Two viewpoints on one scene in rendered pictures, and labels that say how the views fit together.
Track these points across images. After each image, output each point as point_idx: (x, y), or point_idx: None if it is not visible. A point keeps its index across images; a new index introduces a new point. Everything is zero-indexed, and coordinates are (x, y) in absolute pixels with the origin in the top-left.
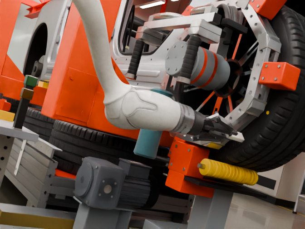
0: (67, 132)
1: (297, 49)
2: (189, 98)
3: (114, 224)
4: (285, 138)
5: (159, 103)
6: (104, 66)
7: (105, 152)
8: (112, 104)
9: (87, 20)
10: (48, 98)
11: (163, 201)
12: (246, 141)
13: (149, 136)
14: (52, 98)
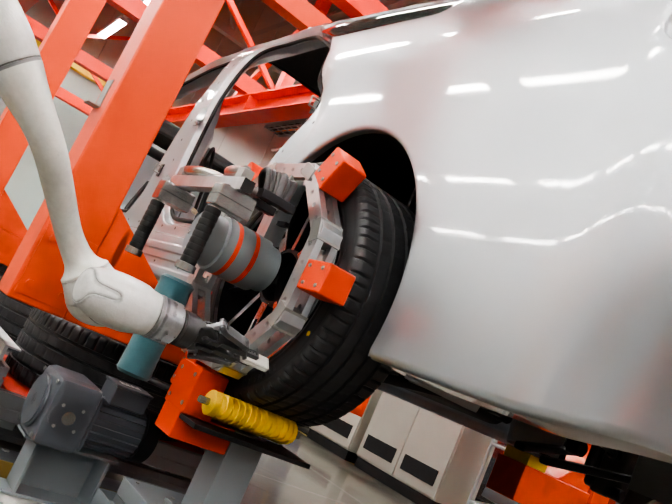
0: (44, 325)
1: (362, 249)
2: (230, 300)
3: (80, 481)
4: (333, 376)
5: (126, 292)
6: (65, 227)
7: (97, 365)
8: (70, 283)
9: (39, 157)
10: (12, 265)
11: (181, 459)
12: (275, 371)
13: (142, 345)
14: (17, 266)
